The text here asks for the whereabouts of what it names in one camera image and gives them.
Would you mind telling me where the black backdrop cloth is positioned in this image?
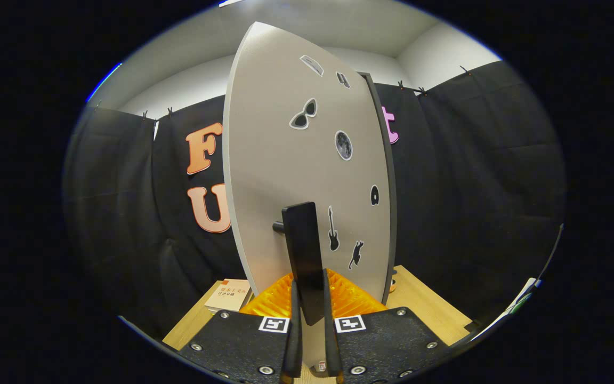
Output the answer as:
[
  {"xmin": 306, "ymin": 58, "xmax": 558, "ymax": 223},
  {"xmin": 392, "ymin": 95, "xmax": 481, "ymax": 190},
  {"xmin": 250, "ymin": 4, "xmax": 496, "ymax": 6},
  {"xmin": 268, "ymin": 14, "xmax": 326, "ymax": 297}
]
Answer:
[{"xmin": 62, "ymin": 60, "xmax": 568, "ymax": 342}]

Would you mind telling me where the beige book with red corner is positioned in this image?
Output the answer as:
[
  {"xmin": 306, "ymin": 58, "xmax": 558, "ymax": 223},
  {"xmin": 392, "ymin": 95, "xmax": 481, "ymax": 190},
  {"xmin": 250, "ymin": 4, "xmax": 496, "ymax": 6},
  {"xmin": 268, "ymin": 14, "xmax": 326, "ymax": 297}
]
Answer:
[{"xmin": 204, "ymin": 278, "xmax": 254, "ymax": 313}]

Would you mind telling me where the dark grey shoe cabinet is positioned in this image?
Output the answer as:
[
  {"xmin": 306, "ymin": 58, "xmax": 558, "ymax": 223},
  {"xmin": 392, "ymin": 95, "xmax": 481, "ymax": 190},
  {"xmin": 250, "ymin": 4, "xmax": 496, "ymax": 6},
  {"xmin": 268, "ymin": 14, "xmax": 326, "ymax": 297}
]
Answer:
[{"xmin": 358, "ymin": 71, "xmax": 399, "ymax": 307}]

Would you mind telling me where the ceiling light strip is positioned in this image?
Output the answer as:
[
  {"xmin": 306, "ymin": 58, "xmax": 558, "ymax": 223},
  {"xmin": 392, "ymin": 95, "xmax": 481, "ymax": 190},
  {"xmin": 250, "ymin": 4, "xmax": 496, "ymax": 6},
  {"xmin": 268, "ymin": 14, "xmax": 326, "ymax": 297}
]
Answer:
[{"xmin": 86, "ymin": 62, "xmax": 123, "ymax": 103}]

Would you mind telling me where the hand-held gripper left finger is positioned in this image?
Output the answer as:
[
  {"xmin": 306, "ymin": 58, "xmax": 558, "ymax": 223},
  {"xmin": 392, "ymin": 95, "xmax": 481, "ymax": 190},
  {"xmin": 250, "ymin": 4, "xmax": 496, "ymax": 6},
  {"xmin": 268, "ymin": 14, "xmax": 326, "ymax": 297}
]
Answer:
[{"xmin": 176, "ymin": 272, "xmax": 303, "ymax": 384}]

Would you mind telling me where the white shoe cabinet door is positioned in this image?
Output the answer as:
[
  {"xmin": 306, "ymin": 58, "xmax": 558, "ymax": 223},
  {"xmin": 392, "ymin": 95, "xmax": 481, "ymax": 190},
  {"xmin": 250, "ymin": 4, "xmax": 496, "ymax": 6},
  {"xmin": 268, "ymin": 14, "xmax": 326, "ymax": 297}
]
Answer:
[{"xmin": 222, "ymin": 21, "xmax": 393, "ymax": 374}]

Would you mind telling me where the black door handle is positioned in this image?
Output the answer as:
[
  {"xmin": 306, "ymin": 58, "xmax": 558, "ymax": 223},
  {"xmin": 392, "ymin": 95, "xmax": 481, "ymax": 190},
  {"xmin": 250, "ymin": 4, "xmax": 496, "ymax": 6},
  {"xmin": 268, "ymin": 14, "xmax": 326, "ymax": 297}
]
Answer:
[{"xmin": 272, "ymin": 202, "xmax": 326, "ymax": 327}]

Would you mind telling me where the white paper sheet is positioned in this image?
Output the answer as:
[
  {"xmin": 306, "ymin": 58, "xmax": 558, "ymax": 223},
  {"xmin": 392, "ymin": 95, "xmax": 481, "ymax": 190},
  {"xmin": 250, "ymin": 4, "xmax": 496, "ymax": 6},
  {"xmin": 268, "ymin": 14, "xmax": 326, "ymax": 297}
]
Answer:
[{"xmin": 470, "ymin": 277, "xmax": 543, "ymax": 342}]

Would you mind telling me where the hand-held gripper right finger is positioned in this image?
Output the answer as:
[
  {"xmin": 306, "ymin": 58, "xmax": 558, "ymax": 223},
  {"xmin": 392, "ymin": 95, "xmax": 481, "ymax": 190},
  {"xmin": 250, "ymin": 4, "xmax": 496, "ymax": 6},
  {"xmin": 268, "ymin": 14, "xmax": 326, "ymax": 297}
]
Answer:
[{"xmin": 322, "ymin": 268, "xmax": 451, "ymax": 384}]

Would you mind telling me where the thin black cable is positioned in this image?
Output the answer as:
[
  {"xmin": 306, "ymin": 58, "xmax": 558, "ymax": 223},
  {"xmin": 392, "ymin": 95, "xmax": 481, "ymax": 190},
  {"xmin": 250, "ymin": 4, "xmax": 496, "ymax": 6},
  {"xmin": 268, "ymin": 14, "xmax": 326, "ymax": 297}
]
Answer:
[{"xmin": 536, "ymin": 223, "xmax": 565, "ymax": 283}]

